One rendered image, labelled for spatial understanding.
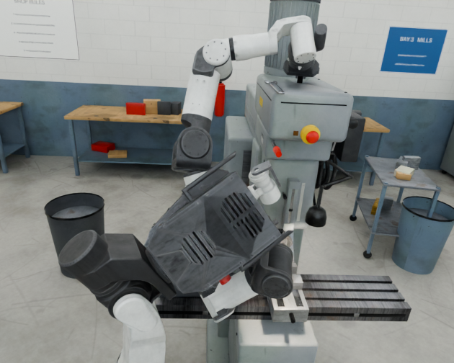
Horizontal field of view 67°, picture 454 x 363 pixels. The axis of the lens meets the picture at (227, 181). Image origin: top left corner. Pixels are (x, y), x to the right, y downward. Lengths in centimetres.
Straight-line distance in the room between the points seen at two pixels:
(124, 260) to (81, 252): 10
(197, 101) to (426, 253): 307
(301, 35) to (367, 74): 494
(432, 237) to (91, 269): 316
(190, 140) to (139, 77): 474
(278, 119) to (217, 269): 51
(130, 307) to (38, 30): 535
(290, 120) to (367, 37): 487
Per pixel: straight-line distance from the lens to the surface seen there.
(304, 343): 165
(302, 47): 108
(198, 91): 102
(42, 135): 634
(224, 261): 87
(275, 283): 101
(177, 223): 86
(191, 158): 94
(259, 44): 108
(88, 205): 344
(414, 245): 371
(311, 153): 128
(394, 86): 623
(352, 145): 169
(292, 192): 132
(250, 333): 164
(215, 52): 104
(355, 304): 178
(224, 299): 114
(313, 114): 114
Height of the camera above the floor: 205
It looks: 24 degrees down
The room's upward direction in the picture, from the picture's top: 3 degrees clockwise
